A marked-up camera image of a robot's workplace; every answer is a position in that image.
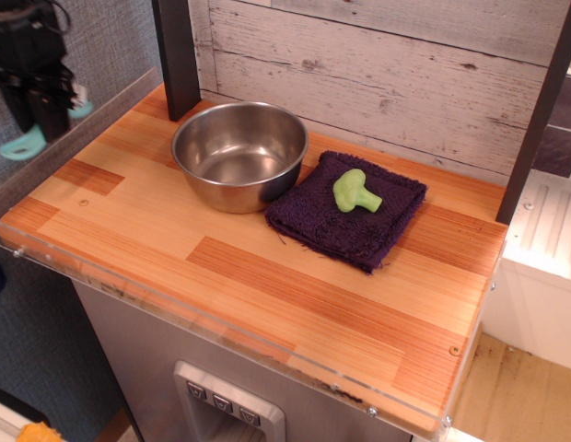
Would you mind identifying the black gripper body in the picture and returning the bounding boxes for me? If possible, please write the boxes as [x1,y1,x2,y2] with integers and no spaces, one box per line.
[0,17,76,107]

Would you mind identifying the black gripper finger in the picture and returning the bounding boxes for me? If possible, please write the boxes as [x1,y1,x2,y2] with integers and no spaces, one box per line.
[29,90,70,142]
[1,87,35,133]

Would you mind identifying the teal dish brush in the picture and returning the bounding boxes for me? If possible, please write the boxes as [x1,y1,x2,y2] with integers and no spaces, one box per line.
[0,83,94,161]

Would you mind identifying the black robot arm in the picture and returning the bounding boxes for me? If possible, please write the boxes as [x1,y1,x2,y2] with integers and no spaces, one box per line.
[0,1,76,142]

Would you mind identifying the dark purple folded cloth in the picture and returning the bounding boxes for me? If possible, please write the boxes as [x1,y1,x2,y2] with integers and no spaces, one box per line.
[265,151,427,273]

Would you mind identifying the stainless steel bowl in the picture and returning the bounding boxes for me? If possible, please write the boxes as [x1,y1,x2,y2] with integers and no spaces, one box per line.
[171,101,309,214]

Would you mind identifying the clear acrylic edge guard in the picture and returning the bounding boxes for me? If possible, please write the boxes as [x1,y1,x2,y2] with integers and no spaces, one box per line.
[0,217,452,436]

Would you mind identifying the grey toy fridge cabinet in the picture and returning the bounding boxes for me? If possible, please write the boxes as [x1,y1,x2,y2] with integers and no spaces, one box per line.
[74,282,412,441]

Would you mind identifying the silver dispenser button panel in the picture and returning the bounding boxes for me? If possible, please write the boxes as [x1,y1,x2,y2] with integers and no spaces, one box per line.
[173,361,286,441]

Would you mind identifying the green toy broccoli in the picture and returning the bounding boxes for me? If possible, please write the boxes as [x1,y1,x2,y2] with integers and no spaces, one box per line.
[332,169,382,213]

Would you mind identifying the orange object bottom left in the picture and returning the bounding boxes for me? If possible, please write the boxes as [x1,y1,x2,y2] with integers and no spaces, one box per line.
[15,422,64,442]

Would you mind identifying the white toy sink unit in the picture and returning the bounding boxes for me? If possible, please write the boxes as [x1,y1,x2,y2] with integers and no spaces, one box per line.
[482,170,571,368]

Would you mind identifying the dark left frame post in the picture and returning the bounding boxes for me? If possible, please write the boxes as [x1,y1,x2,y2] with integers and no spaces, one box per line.
[151,0,201,122]

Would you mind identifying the dark frame post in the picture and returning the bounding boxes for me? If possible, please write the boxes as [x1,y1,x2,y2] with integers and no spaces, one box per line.
[495,2,571,225]
[151,0,201,122]

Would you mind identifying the dark right frame post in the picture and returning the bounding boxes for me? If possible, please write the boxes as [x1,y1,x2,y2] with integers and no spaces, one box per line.
[495,2,571,225]

